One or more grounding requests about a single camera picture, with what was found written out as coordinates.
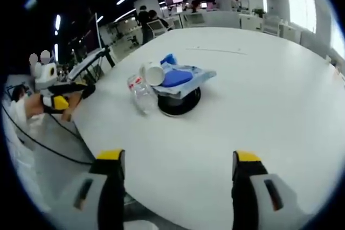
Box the black cable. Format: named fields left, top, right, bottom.
left=2, top=102, right=94, bottom=165

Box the white table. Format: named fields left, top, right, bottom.
left=70, top=26, right=345, bottom=230

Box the white cup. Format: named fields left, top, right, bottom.
left=138, top=62, right=152, bottom=80
left=145, top=65, right=165, bottom=87

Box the folding stand with white board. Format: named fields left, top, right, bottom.
left=66, top=13, right=117, bottom=82

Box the clear plastic bottle red label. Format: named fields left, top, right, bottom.
left=126, top=74, right=158, bottom=116

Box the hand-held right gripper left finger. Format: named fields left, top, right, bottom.
left=58, top=148, right=126, bottom=230

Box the person's left hand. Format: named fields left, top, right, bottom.
left=25, top=95, right=44, bottom=116

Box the blue sponge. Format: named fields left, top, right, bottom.
left=153, top=53, right=217, bottom=99

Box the white office chair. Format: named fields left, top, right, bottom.
left=147, top=19, right=169, bottom=38
left=261, top=14, right=281, bottom=36

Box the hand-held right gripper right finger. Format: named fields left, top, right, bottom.
left=231, top=149, right=309, bottom=230

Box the black round disc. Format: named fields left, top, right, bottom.
left=157, top=86, right=202, bottom=117

